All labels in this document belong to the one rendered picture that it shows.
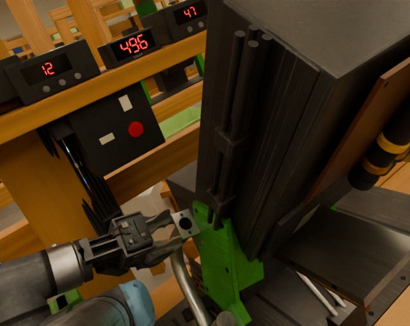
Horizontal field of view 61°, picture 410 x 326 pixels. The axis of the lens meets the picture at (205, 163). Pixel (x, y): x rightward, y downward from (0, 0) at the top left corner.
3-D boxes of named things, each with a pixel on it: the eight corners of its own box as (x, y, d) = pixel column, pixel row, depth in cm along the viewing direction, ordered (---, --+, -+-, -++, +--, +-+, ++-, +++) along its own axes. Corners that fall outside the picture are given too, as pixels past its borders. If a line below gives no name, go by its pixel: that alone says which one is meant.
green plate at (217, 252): (270, 303, 68) (262, 204, 62) (236, 323, 64) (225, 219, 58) (234, 276, 78) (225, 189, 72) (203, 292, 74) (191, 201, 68)
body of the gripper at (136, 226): (160, 246, 58) (88, 274, 52) (150, 262, 65) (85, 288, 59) (143, 207, 61) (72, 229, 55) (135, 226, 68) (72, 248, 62)
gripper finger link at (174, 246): (204, 237, 64) (156, 249, 60) (194, 248, 68) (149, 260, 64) (198, 222, 65) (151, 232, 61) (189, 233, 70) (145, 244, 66)
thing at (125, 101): (167, 142, 80) (141, 79, 74) (100, 180, 73) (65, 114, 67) (146, 136, 90) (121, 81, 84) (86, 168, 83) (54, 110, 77)
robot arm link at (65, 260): (58, 299, 57) (45, 254, 60) (86, 288, 59) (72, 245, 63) (57, 288, 51) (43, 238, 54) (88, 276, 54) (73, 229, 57)
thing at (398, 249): (421, 253, 60) (420, 239, 59) (366, 314, 54) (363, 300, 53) (268, 195, 93) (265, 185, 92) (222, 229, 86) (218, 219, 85)
